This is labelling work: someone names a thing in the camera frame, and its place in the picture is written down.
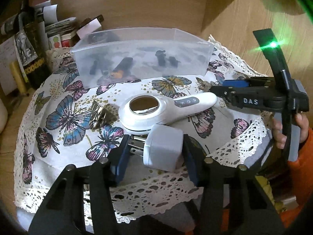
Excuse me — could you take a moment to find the white power adapter plug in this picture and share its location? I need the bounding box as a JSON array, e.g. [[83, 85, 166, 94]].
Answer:
[[128, 124, 183, 172]]

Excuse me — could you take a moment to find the metal whisk head massager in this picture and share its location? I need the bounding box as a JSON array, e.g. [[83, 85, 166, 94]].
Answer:
[[89, 101, 117, 129]]

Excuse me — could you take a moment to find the small black clip object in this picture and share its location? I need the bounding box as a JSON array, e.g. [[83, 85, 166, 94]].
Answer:
[[155, 50, 180, 68]]

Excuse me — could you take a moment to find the white handheld massager device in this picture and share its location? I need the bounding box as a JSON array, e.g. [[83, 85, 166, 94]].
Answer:
[[118, 92, 218, 135]]

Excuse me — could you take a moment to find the black orange lighter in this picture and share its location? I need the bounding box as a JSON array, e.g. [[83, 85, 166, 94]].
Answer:
[[110, 57, 133, 79]]

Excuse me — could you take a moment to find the right human hand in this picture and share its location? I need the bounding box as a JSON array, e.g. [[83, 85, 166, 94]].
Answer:
[[271, 112, 310, 150]]

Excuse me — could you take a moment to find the butterfly print lace cloth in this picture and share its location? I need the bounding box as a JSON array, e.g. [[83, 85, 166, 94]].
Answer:
[[14, 37, 271, 223]]

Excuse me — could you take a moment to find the yellow tube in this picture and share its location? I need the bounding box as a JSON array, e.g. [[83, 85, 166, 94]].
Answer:
[[10, 61, 28, 96]]

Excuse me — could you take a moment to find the clear plastic storage box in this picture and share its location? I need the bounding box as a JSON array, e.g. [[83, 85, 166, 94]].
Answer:
[[71, 27, 214, 88]]

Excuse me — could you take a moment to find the white handwritten note paper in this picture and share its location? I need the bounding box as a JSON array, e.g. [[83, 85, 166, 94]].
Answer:
[[0, 36, 17, 95]]

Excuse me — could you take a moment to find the dark wine bottle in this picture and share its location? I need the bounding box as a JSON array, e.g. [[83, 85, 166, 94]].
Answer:
[[15, 3, 50, 89]]

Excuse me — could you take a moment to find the stack of books papers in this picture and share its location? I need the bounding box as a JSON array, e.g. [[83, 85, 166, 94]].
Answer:
[[0, 0, 105, 48]]

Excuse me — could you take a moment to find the small white card box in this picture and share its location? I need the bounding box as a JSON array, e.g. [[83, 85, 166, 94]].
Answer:
[[77, 19, 102, 39]]

